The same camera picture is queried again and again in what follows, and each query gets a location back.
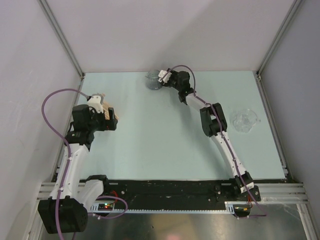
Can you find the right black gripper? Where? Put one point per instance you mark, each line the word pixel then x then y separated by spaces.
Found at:
pixel 174 74

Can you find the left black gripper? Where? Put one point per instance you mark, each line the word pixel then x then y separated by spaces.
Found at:
pixel 109 125

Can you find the glass coffee server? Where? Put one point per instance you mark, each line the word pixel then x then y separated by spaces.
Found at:
pixel 151 81

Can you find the clear glass dripper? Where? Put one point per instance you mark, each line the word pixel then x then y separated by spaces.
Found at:
pixel 243 120

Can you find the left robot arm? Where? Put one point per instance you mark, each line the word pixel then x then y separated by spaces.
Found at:
pixel 66 209

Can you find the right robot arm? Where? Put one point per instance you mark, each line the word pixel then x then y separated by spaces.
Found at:
pixel 214 126

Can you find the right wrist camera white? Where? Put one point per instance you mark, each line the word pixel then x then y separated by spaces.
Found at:
pixel 163 76

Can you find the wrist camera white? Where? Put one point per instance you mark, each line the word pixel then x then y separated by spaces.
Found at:
pixel 96 102
pixel 163 76

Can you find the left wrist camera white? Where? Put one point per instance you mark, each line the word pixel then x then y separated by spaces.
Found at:
pixel 96 102

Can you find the white slotted cable duct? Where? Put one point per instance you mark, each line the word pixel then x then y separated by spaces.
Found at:
pixel 94 209

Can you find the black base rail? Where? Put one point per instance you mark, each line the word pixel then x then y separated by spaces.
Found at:
pixel 175 195

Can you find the left aluminium frame post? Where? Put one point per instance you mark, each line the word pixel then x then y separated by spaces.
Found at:
pixel 46 9

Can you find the aluminium frame post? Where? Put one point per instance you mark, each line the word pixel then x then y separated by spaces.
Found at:
pixel 284 27
pixel 46 9

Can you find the right aluminium frame post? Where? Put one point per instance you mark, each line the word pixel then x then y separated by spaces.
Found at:
pixel 284 27

